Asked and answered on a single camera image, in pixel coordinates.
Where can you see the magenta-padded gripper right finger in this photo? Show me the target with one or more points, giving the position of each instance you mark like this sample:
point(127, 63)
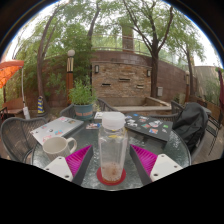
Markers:
point(146, 160)

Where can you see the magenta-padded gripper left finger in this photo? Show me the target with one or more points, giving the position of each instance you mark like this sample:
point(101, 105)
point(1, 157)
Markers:
point(76, 160)

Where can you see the clear plastic bottle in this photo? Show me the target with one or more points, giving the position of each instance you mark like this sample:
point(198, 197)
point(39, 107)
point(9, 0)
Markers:
point(113, 150)

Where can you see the white ceramic mug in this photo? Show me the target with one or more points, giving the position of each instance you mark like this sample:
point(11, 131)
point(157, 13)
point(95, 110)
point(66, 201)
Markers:
point(56, 148)

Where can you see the flat round red coaster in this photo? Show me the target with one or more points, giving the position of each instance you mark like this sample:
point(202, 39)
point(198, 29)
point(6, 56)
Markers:
point(100, 178)

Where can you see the black laptop with stickers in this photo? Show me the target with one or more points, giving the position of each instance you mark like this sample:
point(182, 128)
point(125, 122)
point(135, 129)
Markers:
point(150, 126)

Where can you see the silver laptop with stickers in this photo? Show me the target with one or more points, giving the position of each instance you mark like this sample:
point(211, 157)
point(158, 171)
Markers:
point(56, 128)

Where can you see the colourful photo card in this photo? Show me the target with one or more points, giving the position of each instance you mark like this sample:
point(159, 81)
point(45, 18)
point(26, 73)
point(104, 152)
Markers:
point(93, 126)

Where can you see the white paper booklet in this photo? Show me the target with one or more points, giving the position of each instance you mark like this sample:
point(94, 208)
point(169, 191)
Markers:
point(98, 115)

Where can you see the black backpack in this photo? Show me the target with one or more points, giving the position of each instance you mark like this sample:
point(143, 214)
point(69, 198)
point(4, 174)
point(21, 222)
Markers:
point(191, 125)

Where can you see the grey mesh metal armchair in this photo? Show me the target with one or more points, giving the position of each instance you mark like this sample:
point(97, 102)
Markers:
point(103, 105)
point(16, 133)
point(176, 108)

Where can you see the green plant in blue pot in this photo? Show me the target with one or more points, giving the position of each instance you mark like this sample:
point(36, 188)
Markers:
point(82, 96)

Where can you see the blue yellow striped cone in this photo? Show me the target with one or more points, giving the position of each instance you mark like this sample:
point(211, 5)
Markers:
point(40, 106)

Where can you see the wooden bench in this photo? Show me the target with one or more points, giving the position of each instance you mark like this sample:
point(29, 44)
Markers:
point(13, 106)

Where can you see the dark forked tree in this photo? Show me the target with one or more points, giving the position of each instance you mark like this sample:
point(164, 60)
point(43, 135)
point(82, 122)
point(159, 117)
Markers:
point(154, 76)

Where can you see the thin straight tree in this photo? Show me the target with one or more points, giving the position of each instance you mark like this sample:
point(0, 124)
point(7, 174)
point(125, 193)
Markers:
point(190, 76)

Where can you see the leaning slender tree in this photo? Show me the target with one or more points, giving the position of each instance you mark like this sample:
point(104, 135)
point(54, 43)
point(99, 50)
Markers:
point(40, 66)

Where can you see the closed maroon patio umbrella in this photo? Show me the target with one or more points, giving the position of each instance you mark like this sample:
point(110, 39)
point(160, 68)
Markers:
point(221, 90)

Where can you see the orange canopy with white pole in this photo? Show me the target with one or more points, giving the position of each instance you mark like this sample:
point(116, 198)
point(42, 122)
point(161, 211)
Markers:
point(8, 70)

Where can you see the grey wall box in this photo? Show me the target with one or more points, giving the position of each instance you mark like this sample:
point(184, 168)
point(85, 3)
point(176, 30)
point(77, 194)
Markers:
point(160, 91)

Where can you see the wooden lamp post, globe light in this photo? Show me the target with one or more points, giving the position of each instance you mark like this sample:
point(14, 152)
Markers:
point(187, 86)
point(70, 80)

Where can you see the black wall lantern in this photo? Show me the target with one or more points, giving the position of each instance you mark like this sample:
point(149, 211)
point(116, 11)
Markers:
point(148, 73)
point(97, 69)

